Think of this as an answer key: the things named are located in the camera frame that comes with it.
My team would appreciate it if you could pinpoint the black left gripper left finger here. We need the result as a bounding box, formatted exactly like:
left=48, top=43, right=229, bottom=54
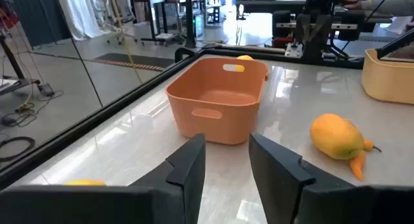
left=0, top=133, right=206, bottom=224

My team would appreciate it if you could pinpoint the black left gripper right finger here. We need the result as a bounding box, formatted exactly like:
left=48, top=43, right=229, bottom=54
left=248, top=132, right=414, bottom=224

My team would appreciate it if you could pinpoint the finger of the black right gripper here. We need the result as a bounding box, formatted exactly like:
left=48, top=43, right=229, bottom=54
left=294, top=13, right=314, bottom=56
left=303, top=13, right=333, bottom=62

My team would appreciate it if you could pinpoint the yellow mango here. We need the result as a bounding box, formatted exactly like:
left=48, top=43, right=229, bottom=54
left=309, top=113, right=375, bottom=161
left=234, top=54, right=256, bottom=73
left=63, top=179, right=107, bottom=186

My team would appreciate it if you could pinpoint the long black table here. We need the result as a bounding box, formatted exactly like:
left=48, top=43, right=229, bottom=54
left=235, top=0, right=307, bottom=21

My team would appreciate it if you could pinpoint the person's hand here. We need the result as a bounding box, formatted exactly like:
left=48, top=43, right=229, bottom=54
left=343, top=1, right=365, bottom=10

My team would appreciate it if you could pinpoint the orange plastic basket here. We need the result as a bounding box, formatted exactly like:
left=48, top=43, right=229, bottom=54
left=165, top=57, right=269, bottom=146

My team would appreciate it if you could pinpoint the person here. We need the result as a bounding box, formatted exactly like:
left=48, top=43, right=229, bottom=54
left=342, top=0, right=414, bottom=17

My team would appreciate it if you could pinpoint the black support strut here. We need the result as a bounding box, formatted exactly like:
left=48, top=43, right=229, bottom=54
left=376, top=28, right=414, bottom=60

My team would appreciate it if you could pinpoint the yellow plastic basket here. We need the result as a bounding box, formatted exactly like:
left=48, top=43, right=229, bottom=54
left=361, top=48, right=414, bottom=105

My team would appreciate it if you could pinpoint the black mat with striped edge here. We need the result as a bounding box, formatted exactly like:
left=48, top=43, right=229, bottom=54
left=93, top=52, right=175, bottom=72

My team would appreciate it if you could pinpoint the black power adapter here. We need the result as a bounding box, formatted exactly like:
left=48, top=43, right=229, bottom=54
left=37, top=83, right=56, bottom=97

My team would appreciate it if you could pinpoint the white hanging cloth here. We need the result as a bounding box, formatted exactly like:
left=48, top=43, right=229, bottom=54
left=54, top=0, right=105, bottom=41

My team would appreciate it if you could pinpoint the black equipment stand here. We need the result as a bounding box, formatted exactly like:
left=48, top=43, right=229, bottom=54
left=0, top=32, right=41, bottom=96

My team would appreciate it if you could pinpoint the black partition panel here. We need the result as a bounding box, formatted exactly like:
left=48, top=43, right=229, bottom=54
left=9, top=0, right=72, bottom=47

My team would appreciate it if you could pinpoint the black post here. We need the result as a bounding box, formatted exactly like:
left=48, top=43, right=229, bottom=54
left=184, top=0, right=197, bottom=49

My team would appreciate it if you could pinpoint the black cable coil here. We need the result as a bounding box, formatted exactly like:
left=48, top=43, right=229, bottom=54
left=0, top=136, right=36, bottom=162

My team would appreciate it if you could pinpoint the yellow cable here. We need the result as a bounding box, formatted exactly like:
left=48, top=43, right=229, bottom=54
left=109, top=0, right=144, bottom=85

